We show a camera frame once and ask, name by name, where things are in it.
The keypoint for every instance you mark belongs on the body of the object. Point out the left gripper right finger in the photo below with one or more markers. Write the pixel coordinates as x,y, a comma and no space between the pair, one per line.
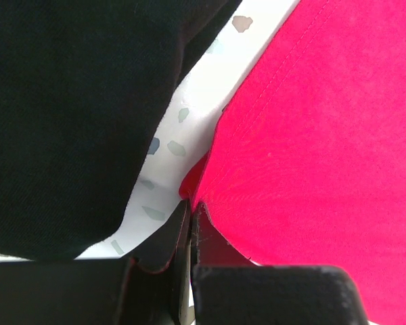
229,289

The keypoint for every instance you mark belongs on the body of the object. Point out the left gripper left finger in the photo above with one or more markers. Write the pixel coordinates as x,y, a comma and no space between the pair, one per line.
149,285

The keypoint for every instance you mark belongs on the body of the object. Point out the pink t shirt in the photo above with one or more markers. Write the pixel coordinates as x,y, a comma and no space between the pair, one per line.
308,161

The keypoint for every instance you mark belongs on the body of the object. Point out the folded black t shirt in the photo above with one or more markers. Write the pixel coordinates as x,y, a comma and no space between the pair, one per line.
83,88

